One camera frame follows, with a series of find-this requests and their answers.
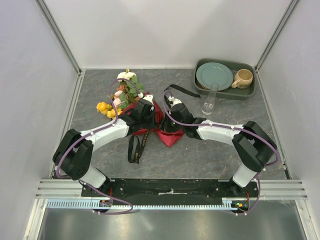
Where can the aluminium corner post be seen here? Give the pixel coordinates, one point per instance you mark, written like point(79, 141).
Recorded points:
point(277, 32)
point(58, 34)

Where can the black ribbon gold lettering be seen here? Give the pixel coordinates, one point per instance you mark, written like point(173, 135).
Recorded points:
point(137, 143)

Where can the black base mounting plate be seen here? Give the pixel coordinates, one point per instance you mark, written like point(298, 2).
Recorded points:
point(149, 191)

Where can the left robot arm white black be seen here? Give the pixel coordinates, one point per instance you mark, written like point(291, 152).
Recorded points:
point(74, 153)

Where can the light blue cable duct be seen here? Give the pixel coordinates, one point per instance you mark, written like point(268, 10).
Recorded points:
point(90, 204)

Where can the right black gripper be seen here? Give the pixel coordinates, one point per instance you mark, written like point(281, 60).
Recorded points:
point(167, 126)

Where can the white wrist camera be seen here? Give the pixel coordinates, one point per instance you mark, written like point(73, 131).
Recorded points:
point(147, 102)
point(172, 101)

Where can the dark green tray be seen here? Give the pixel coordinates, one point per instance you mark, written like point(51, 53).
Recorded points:
point(230, 93)

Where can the flower bouquet red paper wrap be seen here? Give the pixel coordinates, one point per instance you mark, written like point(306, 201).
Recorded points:
point(125, 99)

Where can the clear glass vase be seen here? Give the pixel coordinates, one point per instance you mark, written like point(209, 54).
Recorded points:
point(209, 103)

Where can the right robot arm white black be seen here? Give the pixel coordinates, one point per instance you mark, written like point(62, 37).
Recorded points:
point(254, 147)

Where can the left aluminium corner post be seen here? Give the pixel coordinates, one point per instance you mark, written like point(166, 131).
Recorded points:
point(58, 34)

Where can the teal ceramic plate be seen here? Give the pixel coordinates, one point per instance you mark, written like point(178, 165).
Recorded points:
point(213, 72)

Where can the beige ceramic mug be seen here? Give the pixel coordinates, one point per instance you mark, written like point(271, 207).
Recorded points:
point(242, 79)

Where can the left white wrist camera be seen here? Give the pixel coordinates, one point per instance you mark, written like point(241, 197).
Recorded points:
point(147, 102)

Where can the right aluminium corner post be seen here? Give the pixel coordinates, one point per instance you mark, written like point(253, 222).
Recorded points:
point(277, 32)

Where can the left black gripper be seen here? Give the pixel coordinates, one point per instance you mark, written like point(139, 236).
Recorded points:
point(153, 124)

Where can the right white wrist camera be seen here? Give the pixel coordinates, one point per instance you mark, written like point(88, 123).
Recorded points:
point(172, 101)

